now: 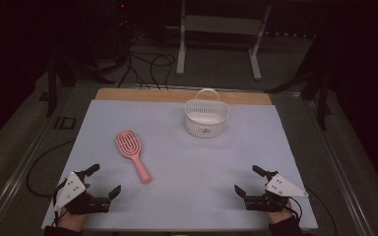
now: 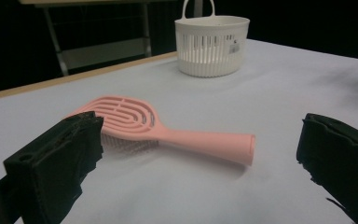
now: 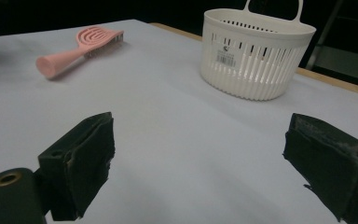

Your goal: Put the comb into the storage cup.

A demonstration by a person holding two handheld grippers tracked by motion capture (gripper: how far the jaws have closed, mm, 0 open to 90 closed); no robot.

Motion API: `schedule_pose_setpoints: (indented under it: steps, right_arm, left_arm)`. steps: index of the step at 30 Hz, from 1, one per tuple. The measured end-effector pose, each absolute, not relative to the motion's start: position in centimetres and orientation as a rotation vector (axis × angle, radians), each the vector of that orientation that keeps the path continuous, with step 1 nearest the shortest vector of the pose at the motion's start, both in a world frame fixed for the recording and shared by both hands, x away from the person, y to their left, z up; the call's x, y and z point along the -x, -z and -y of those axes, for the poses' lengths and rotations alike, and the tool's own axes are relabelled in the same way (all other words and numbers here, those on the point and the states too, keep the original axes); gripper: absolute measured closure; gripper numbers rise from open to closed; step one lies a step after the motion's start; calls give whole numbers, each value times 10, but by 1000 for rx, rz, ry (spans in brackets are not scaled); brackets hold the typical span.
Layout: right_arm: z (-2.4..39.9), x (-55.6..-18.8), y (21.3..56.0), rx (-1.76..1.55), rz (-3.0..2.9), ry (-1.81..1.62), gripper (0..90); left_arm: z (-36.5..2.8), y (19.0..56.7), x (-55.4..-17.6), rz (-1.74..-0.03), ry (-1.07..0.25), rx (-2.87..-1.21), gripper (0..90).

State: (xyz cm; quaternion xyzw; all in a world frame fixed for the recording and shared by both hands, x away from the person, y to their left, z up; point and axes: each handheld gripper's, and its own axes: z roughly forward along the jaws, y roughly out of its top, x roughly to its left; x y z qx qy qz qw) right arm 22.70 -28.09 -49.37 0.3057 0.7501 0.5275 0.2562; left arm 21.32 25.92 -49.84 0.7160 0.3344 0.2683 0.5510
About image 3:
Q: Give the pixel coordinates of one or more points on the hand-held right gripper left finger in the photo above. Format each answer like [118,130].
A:
[84,161]

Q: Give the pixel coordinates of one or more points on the grey shelf board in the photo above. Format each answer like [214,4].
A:
[348,63]

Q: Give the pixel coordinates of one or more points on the pink hairbrush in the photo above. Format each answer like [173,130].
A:
[62,59]

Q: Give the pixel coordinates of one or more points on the grey metal stand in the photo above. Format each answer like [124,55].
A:
[326,34]

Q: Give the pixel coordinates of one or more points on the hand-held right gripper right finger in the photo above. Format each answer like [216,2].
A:
[332,161]

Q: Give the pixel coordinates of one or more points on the white slotted plastic basket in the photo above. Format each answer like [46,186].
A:
[248,77]

